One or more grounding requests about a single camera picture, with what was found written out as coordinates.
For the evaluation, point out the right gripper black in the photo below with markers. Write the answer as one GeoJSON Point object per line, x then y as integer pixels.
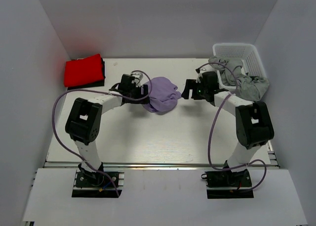
{"type": "Point", "coordinates": [194, 90]}

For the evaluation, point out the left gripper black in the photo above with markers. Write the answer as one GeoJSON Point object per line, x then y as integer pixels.
{"type": "Point", "coordinates": [143, 90]}

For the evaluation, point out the purple t-shirt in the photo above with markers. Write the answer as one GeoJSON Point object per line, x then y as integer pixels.
{"type": "Point", "coordinates": [163, 97]}

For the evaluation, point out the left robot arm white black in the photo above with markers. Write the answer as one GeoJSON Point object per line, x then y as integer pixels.
{"type": "Point", "coordinates": [84, 121]}

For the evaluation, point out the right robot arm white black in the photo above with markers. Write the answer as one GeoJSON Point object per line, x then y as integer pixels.
{"type": "Point", "coordinates": [253, 123]}

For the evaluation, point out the black folded t-shirt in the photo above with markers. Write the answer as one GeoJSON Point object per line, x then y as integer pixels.
{"type": "Point", "coordinates": [99, 83]}

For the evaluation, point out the grey t-shirt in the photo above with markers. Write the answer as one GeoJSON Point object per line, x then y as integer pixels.
{"type": "Point", "coordinates": [251, 88]}

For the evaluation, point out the red folded t-shirt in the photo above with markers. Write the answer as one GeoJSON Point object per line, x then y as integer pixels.
{"type": "Point", "coordinates": [83, 71]}

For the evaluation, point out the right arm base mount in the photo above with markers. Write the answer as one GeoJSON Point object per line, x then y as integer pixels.
{"type": "Point", "coordinates": [228, 185]}

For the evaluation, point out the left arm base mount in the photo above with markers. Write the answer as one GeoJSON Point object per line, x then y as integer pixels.
{"type": "Point", "coordinates": [85, 187]}

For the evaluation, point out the aluminium rail table edge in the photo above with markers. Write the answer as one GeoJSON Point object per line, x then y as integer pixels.
{"type": "Point", "coordinates": [271, 154]}

